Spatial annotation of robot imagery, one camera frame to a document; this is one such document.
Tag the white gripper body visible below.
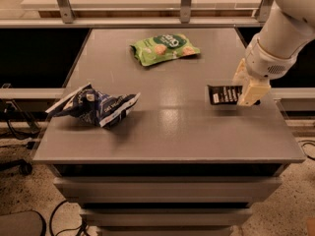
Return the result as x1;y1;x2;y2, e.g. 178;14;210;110
245;36;297;80

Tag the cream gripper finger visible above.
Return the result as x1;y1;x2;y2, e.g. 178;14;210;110
237;77;271;106
232;58;247;86

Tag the black rxbar chocolate bar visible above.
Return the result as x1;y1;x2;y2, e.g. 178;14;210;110
208;86;242;105

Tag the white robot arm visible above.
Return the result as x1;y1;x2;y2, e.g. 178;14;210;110
233;0;315;106

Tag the green rice chip bag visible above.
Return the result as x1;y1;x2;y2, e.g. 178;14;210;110
131;33;200;67

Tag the blue white chip bag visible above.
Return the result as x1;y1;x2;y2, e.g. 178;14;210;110
46;84;141;129

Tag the grey drawer cabinet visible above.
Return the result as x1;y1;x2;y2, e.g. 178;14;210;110
34;29;304;236

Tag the upper grey drawer front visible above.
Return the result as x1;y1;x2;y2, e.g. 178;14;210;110
54;177;282;204

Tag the grey drawer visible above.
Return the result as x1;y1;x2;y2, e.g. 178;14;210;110
54;177;282;204
81;208;252;227

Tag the lower grey drawer front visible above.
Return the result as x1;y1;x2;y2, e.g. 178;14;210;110
81;208;252;227

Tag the black office chair base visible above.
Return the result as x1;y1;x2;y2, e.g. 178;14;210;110
0;98;42;176

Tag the grey chair seat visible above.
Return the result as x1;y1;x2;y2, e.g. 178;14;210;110
0;210;46;236

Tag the right metal railing bracket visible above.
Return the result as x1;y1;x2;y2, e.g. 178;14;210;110
255;0;274;23

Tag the metal railing bracket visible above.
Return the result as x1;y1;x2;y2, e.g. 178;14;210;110
255;0;274;23
56;0;75;24
179;0;192;24

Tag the black cable right floor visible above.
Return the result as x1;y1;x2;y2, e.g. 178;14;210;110
297;139;315;161

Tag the middle metal railing bracket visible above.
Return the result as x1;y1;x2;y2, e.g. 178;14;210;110
179;0;192;24

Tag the left metal railing bracket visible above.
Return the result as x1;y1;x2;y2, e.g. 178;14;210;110
56;0;75;24

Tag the black floor cable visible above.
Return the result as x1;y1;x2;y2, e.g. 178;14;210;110
48;199;90;236

